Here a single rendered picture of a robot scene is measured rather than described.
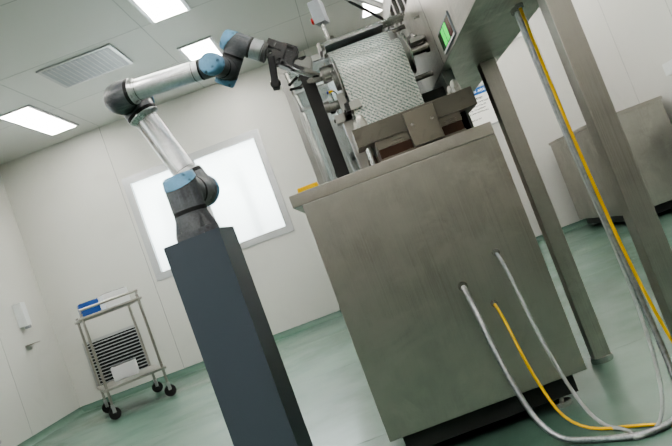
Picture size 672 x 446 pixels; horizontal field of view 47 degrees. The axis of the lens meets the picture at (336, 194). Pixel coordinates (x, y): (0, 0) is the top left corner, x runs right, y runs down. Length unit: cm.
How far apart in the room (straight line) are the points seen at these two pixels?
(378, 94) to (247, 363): 100
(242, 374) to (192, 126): 605
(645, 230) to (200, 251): 138
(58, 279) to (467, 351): 682
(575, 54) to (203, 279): 136
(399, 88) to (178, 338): 614
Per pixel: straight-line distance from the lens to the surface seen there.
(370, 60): 268
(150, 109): 288
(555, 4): 198
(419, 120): 242
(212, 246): 256
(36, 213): 889
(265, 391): 258
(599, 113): 195
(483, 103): 838
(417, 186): 236
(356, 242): 235
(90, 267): 867
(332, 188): 236
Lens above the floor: 71
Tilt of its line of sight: 4 degrees up
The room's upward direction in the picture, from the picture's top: 21 degrees counter-clockwise
